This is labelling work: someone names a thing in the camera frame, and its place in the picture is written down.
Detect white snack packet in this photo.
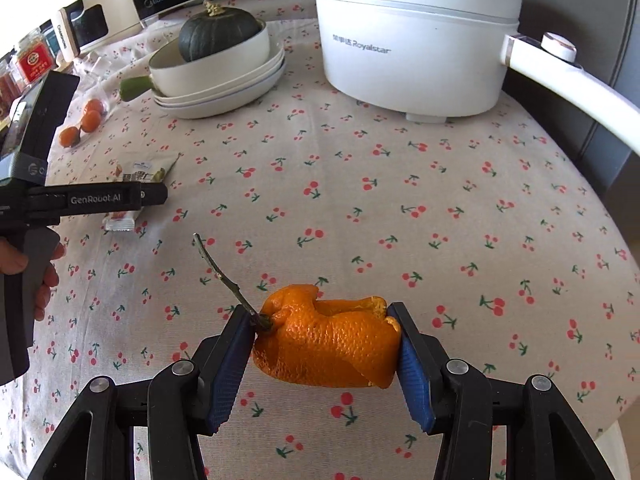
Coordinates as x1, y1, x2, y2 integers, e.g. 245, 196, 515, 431
102, 152, 178, 232

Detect orange peel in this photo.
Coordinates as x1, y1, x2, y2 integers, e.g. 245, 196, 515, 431
193, 234, 401, 389

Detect person's left hand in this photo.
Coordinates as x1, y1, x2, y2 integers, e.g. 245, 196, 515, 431
1, 231, 65, 321

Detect mandarin orange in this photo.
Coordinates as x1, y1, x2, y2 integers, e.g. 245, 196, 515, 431
80, 110, 102, 133
58, 127, 80, 148
84, 99, 106, 116

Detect red label jar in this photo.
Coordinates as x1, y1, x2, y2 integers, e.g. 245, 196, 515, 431
16, 32, 55, 84

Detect white Changhong appliance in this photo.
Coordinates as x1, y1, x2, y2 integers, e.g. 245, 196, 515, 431
47, 0, 142, 61

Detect stacked white plates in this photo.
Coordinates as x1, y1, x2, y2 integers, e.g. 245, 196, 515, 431
153, 40, 285, 119

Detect dark green pumpkin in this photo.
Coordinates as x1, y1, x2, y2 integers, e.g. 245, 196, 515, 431
178, 0, 262, 62

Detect cherry print tablecloth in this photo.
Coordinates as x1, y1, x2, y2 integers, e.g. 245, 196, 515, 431
1, 0, 639, 478

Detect white electric cooking pot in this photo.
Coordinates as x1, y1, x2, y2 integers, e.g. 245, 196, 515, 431
316, 0, 639, 151

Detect cream bowl green handle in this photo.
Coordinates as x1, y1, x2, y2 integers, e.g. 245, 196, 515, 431
119, 20, 270, 102

